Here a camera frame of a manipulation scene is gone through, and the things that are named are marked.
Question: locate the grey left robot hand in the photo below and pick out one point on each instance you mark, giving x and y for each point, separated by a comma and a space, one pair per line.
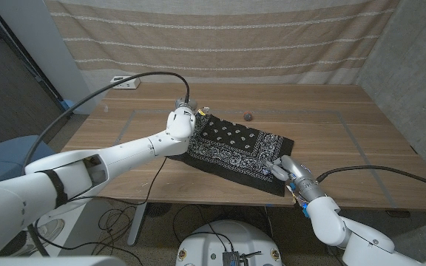
185, 103

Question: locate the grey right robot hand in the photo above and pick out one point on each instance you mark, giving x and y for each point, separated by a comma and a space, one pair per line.
298, 171

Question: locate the black paisley bandana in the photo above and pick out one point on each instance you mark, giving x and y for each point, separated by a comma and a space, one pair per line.
235, 147

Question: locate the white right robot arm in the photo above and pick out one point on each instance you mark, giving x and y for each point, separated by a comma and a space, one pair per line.
327, 221

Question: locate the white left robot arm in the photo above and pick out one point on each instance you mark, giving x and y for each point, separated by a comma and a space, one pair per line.
124, 155

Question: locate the small dark sphere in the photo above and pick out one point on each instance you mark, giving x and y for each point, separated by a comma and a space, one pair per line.
248, 116

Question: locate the white power strip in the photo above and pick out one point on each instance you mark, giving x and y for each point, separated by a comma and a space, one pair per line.
128, 85

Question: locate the beige striped backdrop cloth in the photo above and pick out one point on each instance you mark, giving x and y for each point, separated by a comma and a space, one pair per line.
220, 44

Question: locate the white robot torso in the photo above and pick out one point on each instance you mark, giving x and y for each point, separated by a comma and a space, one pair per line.
231, 240

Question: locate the small grey torso device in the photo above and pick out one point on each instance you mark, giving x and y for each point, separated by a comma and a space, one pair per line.
231, 258

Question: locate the grey table leg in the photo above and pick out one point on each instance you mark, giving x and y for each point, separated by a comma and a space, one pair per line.
137, 221

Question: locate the white sneaker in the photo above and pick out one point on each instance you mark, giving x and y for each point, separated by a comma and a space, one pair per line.
46, 229

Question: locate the blue plastic bin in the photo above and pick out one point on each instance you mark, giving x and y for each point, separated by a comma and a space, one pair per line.
6, 159

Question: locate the black door frame strip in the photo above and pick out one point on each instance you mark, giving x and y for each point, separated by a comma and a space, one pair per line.
24, 59

